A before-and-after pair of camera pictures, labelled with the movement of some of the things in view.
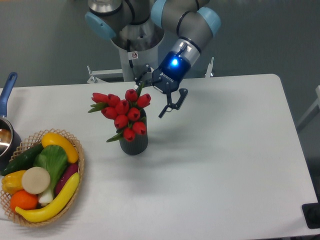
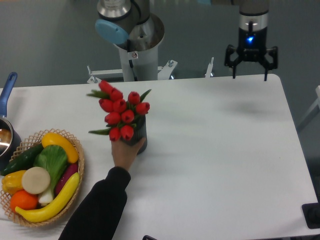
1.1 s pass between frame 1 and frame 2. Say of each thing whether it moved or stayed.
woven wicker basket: stayed
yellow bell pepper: stayed
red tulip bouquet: moved
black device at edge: stayed
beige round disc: stayed
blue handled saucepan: stayed
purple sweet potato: stayed
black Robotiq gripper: moved
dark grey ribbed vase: moved
